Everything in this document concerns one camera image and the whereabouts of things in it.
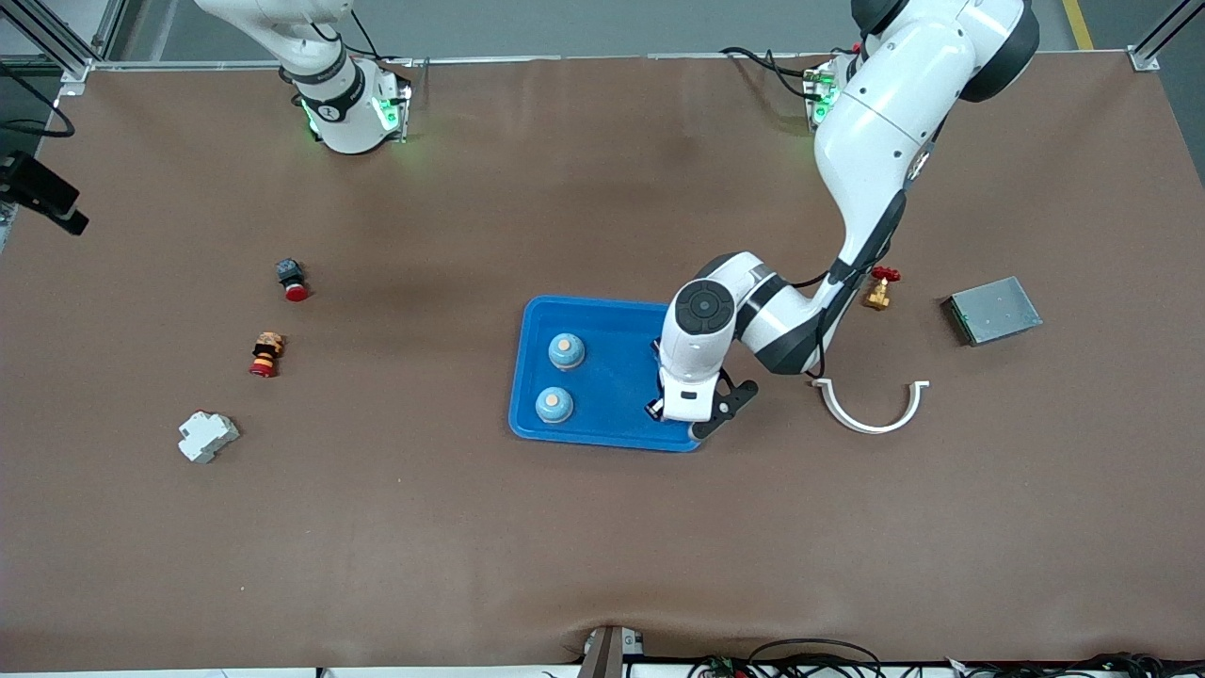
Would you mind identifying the black right base cable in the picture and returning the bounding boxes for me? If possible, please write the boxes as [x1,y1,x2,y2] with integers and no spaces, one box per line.
[329,0,415,72]

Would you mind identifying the black cable bundle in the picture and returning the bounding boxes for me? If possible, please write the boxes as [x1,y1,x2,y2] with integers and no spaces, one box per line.
[941,650,1205,678]

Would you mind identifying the brass valve red handle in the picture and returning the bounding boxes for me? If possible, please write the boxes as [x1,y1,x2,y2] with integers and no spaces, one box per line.
[863,266,902,311]

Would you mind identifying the black left base cables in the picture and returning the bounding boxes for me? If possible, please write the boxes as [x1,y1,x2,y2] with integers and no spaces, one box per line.
[720,45,822,103]

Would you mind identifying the aluminium frame profile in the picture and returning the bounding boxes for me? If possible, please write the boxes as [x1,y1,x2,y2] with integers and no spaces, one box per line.
[1130,0,1205,73]
[19,0,128,95]

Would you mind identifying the black looped cable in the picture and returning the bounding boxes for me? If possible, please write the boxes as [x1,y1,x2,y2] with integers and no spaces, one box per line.
[687,638,886,678]

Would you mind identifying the blue plastic tray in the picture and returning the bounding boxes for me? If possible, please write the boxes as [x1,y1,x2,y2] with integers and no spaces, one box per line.
[509,297,710,454]

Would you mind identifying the red yellow black pushbutton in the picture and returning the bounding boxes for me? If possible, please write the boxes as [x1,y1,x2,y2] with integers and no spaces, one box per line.
[249,331,285,379]

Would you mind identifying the grey metal box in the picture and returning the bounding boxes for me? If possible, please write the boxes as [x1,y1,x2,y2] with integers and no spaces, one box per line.
[941,277,1044,347]

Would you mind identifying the white circuit breaker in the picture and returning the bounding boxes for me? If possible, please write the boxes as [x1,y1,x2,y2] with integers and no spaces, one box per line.
[178,411,241,464]

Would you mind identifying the white semicircular pipe clamp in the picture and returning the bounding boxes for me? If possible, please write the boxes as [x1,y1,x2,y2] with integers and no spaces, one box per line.
[811,379,931,435]

